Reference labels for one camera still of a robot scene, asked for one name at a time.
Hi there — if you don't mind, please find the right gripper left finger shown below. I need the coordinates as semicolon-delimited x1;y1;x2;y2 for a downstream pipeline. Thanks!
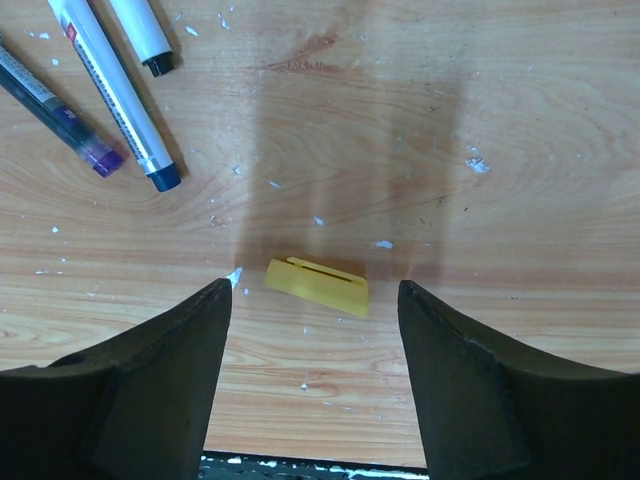
1;279;232;479

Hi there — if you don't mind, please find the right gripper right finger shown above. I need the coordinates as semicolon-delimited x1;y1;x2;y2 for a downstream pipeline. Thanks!
397;280;639;479

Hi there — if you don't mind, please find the yellow pen cap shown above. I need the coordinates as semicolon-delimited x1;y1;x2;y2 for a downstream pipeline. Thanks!
265;257;369;317

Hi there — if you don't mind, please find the purple gel pen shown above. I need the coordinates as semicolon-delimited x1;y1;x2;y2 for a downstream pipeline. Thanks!
1;46;124;178

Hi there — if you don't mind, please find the white marker blue end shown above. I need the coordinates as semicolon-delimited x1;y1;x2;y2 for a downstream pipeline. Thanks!
48;0;181;192

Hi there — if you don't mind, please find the white marker black tip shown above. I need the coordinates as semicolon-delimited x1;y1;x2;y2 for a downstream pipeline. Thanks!
110;0;175;78

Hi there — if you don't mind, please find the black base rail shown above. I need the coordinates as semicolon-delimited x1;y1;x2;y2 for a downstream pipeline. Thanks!
197;451;430;480

